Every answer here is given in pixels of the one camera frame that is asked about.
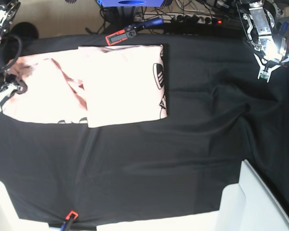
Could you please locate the black table cloth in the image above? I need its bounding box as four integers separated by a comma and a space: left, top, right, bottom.
0, 34, 289, 227

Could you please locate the pink T-shirt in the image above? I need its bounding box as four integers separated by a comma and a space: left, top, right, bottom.
2, 45, 167, 128

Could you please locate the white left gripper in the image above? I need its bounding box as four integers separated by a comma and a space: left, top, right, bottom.
254, 52, 289, 82

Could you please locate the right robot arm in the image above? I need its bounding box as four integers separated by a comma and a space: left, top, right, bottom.
0, 0, 27, 113

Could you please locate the red clamp front edge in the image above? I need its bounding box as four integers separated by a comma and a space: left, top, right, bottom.
60, 210, 79, 231

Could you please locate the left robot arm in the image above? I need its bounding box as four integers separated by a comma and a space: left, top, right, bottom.
234, 0, 289, 82

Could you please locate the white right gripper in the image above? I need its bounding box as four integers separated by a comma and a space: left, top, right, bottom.
0, 74, 27, 113

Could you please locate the blue box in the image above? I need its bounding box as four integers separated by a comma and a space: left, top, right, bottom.
97, 0, 164, 7

